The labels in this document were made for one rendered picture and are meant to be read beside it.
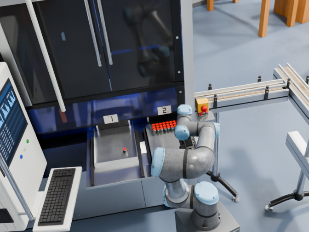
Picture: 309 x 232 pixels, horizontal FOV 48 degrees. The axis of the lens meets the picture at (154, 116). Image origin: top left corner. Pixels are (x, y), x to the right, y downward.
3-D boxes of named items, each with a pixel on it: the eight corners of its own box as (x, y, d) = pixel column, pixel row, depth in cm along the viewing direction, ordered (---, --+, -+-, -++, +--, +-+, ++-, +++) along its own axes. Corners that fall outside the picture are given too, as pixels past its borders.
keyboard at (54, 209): (54, 170, 218) (53, 167, 217) (76, 169, 217) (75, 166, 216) (37, 226, 187) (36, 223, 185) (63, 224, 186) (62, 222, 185)
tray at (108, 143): (94, 130, 233) (93, 127, 230) (133, 124, 234) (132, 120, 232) (94, 168, 206) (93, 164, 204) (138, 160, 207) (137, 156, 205)
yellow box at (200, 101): (195, 106, 230) (195, 97, 226) (206, 104, 231) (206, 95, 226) (198, 113, 224) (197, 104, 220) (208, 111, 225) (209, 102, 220)
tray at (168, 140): (145, 130, 228) (145, 126, 226) (185, 123, 230) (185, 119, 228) (153, 167, 202) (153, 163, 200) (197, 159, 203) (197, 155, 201)
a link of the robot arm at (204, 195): (217, 217, 171) (218, 200, 163) (190, 214, 174) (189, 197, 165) (219, 197, 180) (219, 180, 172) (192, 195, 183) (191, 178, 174)
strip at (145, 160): (140, 148, 215) (139, 142, 211) (145, 147, 215) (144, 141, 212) (143, 165, 204) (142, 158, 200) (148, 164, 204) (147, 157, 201)
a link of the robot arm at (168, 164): (193, 212, 176) (185, 172, 130) (164, 209, 179) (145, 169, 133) (195, 189, 182) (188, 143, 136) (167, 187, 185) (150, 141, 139)
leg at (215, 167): (208, 176, 298) (208, 104, 250) (219, 174, 298) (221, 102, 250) (211, 184, 291) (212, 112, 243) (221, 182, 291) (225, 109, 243)
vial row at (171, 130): (153, 133, 225) (152, 128, 222) (180, 129, 226) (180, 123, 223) (153, 136, 223) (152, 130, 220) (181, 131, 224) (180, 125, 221)
